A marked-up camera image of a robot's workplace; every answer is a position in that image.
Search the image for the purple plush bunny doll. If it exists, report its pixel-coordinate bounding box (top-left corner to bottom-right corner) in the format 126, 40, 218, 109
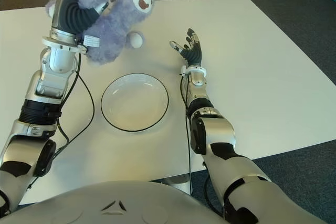
45, 0, 155, 64

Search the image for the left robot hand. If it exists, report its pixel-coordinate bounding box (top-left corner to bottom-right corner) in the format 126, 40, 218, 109
49, 0, 111, 41

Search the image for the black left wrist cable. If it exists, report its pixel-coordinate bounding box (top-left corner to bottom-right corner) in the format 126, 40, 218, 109
25, 53, 95, 190

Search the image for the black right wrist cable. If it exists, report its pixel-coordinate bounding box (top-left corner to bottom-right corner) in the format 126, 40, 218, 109
179, 74, 194, 196

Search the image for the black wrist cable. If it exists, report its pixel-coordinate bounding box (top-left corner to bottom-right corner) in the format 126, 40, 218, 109
25, 53, 95, 190
179, 74, 194, 196

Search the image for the white plate black rim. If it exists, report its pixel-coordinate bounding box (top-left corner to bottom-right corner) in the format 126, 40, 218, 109
100, 73, 170, 132

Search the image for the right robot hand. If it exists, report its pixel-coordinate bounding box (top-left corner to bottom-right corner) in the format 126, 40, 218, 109
169, 27, 203, 68

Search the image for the grey robot torso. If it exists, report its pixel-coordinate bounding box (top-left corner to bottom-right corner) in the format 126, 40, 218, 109
0, 180, 229, 224

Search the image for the silver table base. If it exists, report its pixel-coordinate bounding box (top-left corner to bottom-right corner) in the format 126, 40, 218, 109
157, 175, 194, 196

